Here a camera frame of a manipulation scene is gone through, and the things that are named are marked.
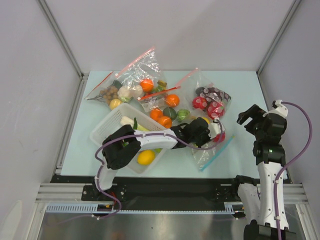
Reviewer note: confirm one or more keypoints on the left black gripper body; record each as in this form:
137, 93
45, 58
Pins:
200, 139

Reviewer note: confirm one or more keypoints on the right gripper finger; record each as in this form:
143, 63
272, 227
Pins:
242, 117
255, 111

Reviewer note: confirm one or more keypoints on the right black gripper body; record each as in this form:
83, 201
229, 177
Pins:
253, 119

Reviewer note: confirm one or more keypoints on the red fake apple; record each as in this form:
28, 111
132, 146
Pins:
219, 138

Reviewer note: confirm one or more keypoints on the blue zip clear bag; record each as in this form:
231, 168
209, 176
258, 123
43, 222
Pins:
205, 155

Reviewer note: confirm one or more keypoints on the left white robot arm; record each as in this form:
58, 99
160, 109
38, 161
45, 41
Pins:
121, 147

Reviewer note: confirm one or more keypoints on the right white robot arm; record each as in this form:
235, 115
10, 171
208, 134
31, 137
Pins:
263, 201

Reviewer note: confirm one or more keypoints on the green fake cabbage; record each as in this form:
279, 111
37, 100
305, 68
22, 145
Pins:
183, 115

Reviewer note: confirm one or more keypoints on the red spotted fake strawberry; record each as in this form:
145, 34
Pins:
199, 103

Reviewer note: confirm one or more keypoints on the orange fake tangerine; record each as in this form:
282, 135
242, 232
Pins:
172, 100
165, 121
156, 114

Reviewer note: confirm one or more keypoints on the dark green fake avocado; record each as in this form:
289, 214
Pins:
170, 112

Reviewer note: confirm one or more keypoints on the red zip bag with strawberries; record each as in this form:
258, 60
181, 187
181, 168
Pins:
195, 84

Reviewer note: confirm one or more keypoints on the red zip bag with oranges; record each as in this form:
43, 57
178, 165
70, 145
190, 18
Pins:
157, 100

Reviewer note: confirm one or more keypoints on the yellow fake lemon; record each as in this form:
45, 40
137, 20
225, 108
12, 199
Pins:
146, 157

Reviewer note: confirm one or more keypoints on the green fake chili pepper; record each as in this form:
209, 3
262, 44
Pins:
135, 124

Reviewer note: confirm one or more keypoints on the orange fake orange in bag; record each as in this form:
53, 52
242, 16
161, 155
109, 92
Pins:
147, 85

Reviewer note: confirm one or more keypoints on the white fake green onion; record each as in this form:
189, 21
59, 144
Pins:
127, 121

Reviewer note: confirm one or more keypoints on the large crinkled red zip bag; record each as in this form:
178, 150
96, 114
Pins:
144, 66

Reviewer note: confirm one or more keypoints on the white fake cauliflower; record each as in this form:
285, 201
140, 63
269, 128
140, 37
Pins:
125, 92

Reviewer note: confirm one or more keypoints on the yellow fake egg fruit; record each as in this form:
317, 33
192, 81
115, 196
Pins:
114, 103

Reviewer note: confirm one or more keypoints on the small bag with brown grapes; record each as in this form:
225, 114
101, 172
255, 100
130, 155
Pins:
106, 90

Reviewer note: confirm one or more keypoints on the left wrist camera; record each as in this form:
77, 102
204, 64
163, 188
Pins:
215, 128

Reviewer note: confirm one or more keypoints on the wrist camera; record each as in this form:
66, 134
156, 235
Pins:
280, 108
215, 128

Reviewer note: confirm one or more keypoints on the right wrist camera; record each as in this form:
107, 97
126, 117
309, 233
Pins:
280, 108

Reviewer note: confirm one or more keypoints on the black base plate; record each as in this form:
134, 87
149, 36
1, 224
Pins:
138, 190

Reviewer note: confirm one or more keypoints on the white slotted cable duct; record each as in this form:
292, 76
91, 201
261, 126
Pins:
106, 208

